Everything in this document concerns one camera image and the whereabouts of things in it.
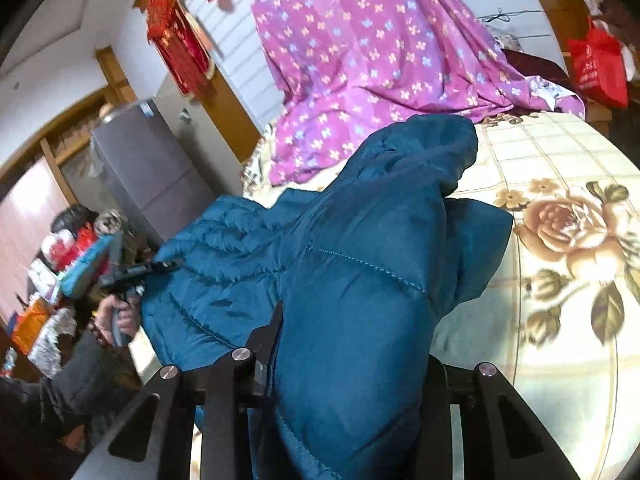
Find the blue quilted down jacket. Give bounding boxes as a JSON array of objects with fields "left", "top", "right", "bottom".
[{"left": 141, "top": 115, "right": 512, "bottom": 479}]

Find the person's left hand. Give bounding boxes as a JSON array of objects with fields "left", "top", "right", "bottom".
[{"left": 93, "top": 292, "right": 140, "bottom": 348}]

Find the teal box on clutter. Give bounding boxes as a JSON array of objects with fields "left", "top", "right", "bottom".
[{"left": 60, "top": 235, "right": 114, "bottom": 300}]

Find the orange bag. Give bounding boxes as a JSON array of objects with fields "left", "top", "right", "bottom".
[{"left": 11, "top": 298, "right": 51, "bottom": 356}]

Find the person's dark left sleeve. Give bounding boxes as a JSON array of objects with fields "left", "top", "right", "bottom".
[{"left": 1, "top": 332, "right": 141, "bottom": 479}]

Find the grey refrigerator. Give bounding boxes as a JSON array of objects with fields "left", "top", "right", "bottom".
[{"left": 91, "top": 100, "right": 215, "bottom": 249}]

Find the cream floral bed sheet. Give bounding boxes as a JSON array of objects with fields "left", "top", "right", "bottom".
[{"left": 240, "top": 113, "right": 639, "bottom": 479}]

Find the red Chinese knot ornament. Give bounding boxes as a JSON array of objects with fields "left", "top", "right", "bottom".
[{"left": 145, "top": 0, "right": 215, "bottom": 100}]

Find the purple floral quilt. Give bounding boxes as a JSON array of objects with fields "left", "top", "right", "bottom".
[{"left": 252, "top": 0, "right": 586, "bottom": 185}]

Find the red shopping bag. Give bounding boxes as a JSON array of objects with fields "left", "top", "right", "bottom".
[{"left": 567, "top": 18, "right": 628, "bottom": 108}]

